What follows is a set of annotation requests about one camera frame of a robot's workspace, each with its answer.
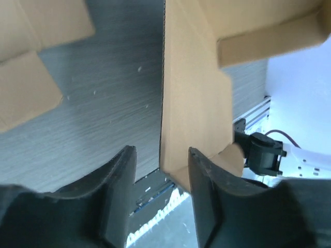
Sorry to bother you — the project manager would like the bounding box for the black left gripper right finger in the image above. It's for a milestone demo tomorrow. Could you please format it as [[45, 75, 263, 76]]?
[[188, 148, 330, 247]]

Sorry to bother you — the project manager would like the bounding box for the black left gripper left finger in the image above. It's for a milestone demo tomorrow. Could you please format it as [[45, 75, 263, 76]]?
[[1, 146, 137, 247]]

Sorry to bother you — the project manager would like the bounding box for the brown cardboard box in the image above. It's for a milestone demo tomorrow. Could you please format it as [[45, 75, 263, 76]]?
[[160, 1, 330, 192]]

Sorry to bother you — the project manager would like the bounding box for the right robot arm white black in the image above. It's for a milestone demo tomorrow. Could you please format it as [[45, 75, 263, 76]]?
[[234, 118, 330, 187]]

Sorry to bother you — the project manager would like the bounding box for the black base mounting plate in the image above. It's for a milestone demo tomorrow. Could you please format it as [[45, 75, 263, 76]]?
[[129, 168, 174, 216]]

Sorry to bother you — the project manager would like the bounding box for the spare flat cardboard sheet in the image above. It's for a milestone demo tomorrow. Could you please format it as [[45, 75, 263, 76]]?
[[1, 1, 95, 132]]

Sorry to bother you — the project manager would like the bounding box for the slotted aluminium cable duct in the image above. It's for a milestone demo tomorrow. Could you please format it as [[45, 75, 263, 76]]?
[[126, 189, 190, 247]]

